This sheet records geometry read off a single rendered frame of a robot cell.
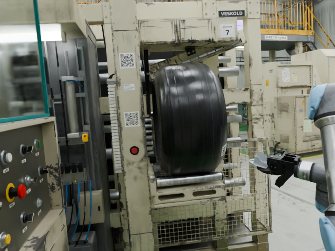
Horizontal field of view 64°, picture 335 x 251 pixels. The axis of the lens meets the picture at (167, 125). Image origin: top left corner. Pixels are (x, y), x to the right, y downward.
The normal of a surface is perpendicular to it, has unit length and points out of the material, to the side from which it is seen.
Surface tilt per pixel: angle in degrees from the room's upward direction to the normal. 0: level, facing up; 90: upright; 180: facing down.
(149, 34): 90
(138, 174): 90
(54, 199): 90
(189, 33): 90
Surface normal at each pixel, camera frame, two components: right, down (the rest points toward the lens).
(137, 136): 0.12, 0.08
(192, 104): 0.08, -0.22
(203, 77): 0.04, -0.61
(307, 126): 0.36, 0.06
